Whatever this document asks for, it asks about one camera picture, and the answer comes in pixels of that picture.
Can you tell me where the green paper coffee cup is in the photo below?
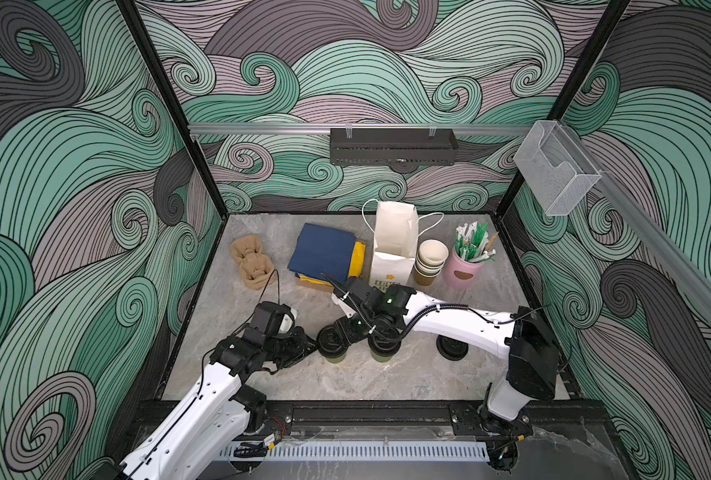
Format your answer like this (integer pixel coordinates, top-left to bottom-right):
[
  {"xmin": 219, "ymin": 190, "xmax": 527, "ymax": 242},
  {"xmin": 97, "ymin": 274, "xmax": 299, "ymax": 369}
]
[{"xmin": 371, "ymin": 352, "xmax": 393, "ymax": 363}]

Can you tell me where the white paper takeout bag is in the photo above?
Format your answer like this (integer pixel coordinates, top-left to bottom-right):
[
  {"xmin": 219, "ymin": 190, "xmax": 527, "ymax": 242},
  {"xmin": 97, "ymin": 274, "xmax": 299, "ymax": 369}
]
[{"xmin": 361, "ymin": 199, "xmax": 445, "ymax": 291}]

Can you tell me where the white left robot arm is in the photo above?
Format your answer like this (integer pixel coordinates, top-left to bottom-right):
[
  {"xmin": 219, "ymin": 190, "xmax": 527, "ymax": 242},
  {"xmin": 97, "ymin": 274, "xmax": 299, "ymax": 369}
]
[{"xmin": 93, "ymin": 301, "xmax": 310, "ymax": 479}]

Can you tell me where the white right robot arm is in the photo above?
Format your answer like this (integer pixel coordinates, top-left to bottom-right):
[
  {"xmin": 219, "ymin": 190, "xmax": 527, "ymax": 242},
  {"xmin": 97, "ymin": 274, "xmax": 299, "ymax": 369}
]
[{"xmin": 318, "ymin": 277, "xmax": 559, "ymax": 421}]

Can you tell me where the brown cardboard napkin box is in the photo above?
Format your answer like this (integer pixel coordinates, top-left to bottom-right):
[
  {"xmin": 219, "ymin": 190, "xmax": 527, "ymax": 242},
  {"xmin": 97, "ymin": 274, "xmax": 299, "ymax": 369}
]
[{"xmin": 295, "ymin": 275, "xmax": 334, "ymax": 293}]

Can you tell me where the navy blue napkin stack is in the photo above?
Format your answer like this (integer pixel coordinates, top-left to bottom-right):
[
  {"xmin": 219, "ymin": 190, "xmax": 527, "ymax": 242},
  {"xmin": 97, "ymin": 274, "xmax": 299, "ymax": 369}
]
[{"xmin": 288, "ymin": 223, "xmax": 357, "ymax": 283}]

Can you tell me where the brown pulp cup carrier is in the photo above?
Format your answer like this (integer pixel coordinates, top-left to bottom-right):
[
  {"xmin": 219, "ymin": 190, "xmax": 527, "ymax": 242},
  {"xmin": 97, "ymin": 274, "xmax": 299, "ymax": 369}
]
[{"xmin": 230, "ymin": 235, "xmax": 275, "ymax": 290}]

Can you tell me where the stack of paper cups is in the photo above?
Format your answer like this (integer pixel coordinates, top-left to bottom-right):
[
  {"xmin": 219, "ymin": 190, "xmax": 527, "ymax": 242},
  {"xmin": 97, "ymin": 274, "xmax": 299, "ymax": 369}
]
[{"xmin": 413, "ymin": 239, "xmax": 449, "ymax": 286}]

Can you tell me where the pink straw holder cup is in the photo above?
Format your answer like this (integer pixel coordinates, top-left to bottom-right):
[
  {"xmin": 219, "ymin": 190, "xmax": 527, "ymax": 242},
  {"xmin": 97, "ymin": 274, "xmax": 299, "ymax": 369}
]
[{"xmin": 441, "ymin": 251, "xmax": 485, "ymax": 290}]

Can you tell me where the stack of black lids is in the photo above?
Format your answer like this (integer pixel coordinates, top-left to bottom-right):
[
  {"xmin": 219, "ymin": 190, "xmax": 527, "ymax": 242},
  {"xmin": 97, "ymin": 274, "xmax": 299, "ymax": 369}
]
[{"xmin": 437, "ymin": 335, "xmax": 469, "ymax": 362}]

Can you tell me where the white wrapped straw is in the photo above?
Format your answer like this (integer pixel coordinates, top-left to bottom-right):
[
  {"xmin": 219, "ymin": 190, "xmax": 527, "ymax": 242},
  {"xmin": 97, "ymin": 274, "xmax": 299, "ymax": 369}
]
[{"xmin": 455, "ymin": 223, "xmax": 469, "ymax": 260}]

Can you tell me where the green wrapped straw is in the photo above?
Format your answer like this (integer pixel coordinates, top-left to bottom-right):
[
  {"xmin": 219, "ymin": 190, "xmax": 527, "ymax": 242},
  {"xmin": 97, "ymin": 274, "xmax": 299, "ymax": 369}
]
[{"xmin": 469, "ymin": 222, "xmax": 489, "ymax": 260}]

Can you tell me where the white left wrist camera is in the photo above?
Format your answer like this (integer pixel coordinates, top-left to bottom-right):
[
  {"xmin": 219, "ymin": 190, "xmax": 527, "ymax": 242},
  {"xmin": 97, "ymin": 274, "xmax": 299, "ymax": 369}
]
[{"xmin": 278, "ymin": 307, "xmax": 298, "ymax": 335}]

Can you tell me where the white slotted cable duct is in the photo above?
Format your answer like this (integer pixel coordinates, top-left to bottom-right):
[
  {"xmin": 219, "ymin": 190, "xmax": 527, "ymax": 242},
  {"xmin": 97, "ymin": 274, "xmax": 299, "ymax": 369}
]
[{"xmin": 215, "ymin": 441, "xmax": 489, "ymax": 463}]

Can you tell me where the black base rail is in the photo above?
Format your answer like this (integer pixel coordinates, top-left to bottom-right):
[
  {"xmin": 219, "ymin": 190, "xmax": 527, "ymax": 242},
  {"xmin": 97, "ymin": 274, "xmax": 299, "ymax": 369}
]
[{"xmin": 243, "ymin": 399, "xmax": 609, "ymax": 439}]

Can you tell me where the black wall shelf tray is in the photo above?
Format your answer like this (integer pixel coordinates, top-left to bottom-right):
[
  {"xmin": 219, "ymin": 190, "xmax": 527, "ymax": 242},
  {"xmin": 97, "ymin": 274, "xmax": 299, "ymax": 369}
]
[{"xmin": 329, "ymin": 127, "xmax": 459, "ymax": 167}]

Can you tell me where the clear acrylic wall holder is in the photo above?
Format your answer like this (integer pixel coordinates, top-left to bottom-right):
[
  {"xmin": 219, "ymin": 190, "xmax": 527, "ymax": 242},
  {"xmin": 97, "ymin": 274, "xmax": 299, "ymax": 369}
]
[{"xmin": 513, "ymin": 120, "xmax": 601, "ymax": 217}]

